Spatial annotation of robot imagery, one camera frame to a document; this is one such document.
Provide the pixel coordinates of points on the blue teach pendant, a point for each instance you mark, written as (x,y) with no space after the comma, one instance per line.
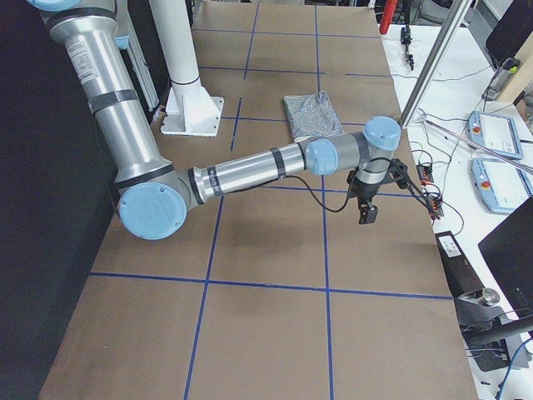
(496,132)
(502,187)

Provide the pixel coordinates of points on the small grey device green top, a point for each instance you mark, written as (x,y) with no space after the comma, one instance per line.
(502,75)

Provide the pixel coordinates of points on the orange black connector box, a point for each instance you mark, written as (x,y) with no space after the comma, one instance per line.
(424,171)
(435,205)

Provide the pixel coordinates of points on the white reacher grabber stick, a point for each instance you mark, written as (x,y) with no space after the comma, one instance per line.
(445,131)

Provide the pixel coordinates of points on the silver round knob stand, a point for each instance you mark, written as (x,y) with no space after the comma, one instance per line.
(485,297)

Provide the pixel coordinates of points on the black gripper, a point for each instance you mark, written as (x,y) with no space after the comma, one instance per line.
(366,191)

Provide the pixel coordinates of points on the red cylinder object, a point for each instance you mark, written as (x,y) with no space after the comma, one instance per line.
(388,13)

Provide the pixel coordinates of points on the black monitor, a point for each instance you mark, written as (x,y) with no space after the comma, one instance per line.
(511,32)
(507,251)

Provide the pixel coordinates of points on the blue teach pendant near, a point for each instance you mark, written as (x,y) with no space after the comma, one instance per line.
(502,187)

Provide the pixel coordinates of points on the blue teach pendant far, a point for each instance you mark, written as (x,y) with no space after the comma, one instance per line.
(496,132)

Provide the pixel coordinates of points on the navy white striped polo shirt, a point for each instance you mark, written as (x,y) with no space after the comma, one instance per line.
(311,116)

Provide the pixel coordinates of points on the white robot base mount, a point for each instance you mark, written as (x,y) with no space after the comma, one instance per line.
(190,109)

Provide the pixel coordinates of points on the black monitor far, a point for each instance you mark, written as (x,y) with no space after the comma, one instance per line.
(511,32)

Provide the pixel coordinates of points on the orange black connector box near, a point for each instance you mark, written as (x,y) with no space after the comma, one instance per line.
(435,205)

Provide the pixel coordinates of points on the black flat box white label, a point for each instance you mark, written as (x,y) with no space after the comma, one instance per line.
(460,275)

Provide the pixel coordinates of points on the black monitor near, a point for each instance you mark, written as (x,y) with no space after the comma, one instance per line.
(507,251)

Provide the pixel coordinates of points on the aluminium frame post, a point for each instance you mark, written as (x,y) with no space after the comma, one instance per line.
(443,40)

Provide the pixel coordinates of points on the orange black connector box far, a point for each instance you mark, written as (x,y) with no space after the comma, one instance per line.
(424,171)

